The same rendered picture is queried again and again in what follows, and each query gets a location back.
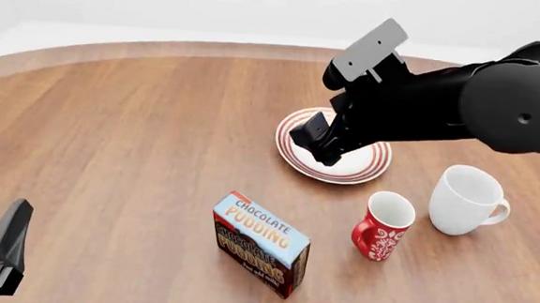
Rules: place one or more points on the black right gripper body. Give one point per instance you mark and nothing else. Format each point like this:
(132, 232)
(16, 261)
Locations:
(352, 128)

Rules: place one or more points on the white mug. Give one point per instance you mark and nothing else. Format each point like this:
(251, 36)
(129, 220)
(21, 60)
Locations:
(459, 202)

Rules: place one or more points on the red patterned mug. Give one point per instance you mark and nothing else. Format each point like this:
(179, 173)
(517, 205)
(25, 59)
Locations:
(380, 235)

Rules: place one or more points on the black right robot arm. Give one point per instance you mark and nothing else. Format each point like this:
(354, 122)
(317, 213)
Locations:
(489, 101)

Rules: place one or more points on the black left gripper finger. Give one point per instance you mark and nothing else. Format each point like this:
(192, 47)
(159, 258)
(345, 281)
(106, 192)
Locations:
(7, 237)

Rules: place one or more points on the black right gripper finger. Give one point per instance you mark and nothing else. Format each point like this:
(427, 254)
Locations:
(328, 158)
(312, 133)

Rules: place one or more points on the grey flat plate on stalk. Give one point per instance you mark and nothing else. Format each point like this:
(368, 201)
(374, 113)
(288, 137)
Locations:
(368, 48)

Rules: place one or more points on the chocolate pudding box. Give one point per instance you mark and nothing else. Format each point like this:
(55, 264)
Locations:
(255, 242)

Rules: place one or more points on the white plate with red rings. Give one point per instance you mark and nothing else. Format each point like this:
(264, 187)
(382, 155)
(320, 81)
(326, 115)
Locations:
(368, 164)

